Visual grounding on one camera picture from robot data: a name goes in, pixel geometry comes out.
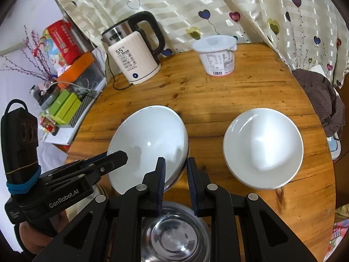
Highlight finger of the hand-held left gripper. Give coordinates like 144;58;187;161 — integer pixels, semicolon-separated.
65;153;109;168
41;150;128;187

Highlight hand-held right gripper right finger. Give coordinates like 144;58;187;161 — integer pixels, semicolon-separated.
187;157;318;262

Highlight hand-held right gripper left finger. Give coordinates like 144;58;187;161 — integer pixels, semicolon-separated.
33;157;167;262

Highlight white bowl with blue band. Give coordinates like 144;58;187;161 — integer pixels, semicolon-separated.
107;105;189;195
223;108;304;190

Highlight stainless steel bowl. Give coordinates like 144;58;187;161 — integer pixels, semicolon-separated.
141;200;212;262

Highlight person's left hand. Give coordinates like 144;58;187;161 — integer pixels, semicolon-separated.
18;210;68;255

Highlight white side table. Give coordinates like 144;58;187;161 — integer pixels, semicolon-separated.
38;126;78;145

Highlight grey striped box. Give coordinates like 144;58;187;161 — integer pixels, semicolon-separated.
65;91;99;129

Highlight small red figurine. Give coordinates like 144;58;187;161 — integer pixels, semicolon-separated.
39;115;56;134

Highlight lime green box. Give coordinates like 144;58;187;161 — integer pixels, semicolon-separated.
55;93;82;124

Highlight dark green box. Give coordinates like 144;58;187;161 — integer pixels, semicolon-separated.
48;90;70;115

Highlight grey case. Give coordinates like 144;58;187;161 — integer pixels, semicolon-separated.
38;87;59;107

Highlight orange lid storage box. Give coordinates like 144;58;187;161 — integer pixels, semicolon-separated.
57;52;107;99

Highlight purple flower branches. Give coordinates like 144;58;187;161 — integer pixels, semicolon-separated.
0;26;55;84

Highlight cream electric kettle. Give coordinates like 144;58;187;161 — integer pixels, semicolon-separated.
101;11;166;85

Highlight red cartoon print packet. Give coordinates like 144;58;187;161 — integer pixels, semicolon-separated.
41;20;86;73

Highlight white plastic tub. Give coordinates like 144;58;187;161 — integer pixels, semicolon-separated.
192;35;237;76

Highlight brown dotted cloth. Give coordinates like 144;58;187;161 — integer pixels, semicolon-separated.
292;68;345;137

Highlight patterned floral cloth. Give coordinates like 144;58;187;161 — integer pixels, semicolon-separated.
328;205;349;262

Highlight black kettle cable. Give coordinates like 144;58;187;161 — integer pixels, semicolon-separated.
105;52;134;90

